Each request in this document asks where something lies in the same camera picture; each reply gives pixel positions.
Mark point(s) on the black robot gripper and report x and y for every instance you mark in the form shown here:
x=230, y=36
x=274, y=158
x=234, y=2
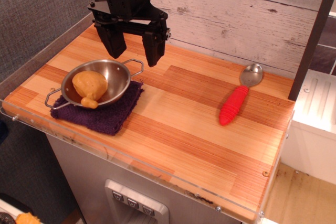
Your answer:
x=137, y=17

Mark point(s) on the red handled metal spoon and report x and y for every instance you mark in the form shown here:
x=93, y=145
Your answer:
x=250, y=76

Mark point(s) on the yellow toy chicken drumstick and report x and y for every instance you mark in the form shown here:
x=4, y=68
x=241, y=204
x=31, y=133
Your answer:
x=91, y=86

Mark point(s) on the dark purple cloth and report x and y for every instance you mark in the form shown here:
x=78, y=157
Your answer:
x=107, y=120

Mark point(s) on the clear acrylic edge guard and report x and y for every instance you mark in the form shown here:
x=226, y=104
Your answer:
x=179, y=161

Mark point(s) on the grey toy fridge cabinet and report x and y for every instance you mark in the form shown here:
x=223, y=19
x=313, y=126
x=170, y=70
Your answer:
x=87, y=172

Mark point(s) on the silver dispenser button panel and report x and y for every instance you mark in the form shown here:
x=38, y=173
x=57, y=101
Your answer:
x=130, y=206

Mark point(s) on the white toy sink unit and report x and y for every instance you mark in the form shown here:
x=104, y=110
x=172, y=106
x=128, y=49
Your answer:
x=310, y=143

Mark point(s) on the orange toy food item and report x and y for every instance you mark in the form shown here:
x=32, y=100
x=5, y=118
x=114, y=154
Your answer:
x=27, y=218

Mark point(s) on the steel two-handled pot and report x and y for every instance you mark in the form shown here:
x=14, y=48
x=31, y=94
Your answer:
x=118, y=76

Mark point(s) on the right dark wooden post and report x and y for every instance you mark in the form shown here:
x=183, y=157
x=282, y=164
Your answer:
x=313, y=40

